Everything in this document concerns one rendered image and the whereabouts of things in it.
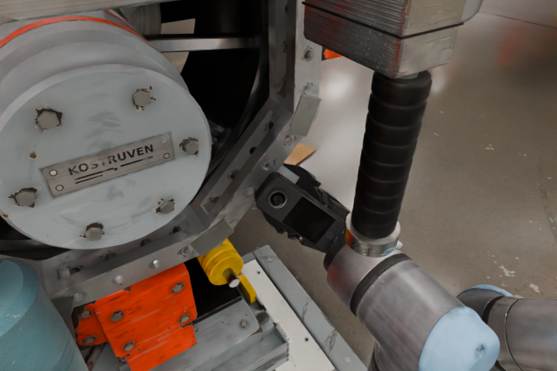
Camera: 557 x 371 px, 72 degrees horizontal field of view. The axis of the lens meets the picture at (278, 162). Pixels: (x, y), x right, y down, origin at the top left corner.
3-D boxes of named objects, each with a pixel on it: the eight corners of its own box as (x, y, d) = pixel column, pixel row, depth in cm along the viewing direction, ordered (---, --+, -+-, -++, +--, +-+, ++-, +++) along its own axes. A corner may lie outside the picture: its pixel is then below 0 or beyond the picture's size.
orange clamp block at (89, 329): (60, 263, 50) (69, 309, 54) (69, 309, 45) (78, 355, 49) (117, 248, 54) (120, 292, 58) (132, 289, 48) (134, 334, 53)
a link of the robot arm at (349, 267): (336, 310, 41) (393, 240, 40) (308, 278, 44) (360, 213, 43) (371, 316, 47) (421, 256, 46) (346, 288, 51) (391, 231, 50)
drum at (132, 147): (149, 108, 45) (120, -25, 37) (230, 214, 30) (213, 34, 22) (11, 142, 39) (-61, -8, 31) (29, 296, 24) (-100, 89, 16)
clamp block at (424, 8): (354, 27, 30) (362, -50, 27) (452, 65, 24) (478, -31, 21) (300, 39, 28) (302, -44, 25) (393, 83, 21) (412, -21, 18)
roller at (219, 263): (184, 185, 80) (180, 163, 77) (252, 286, 60) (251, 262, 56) (157, 195, 78) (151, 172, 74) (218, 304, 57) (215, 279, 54)
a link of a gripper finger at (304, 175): (277, 184, 58) (311, 218, 52) (269, 180, 56) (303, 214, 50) (295, 159, 57) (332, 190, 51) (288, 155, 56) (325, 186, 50)
